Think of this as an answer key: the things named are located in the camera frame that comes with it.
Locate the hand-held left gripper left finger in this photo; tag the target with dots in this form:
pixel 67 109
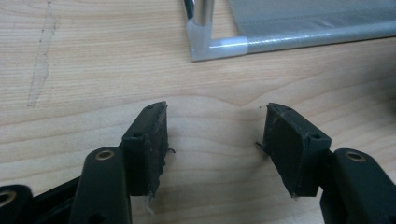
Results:
pixel 146 152

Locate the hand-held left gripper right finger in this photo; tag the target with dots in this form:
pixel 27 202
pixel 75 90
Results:
pixel 292 152

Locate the strip of clear tape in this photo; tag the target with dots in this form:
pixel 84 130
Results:
pixel 42 59

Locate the grey fabric shelf rack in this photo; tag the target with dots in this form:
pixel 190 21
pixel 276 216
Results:
pixel 280 28

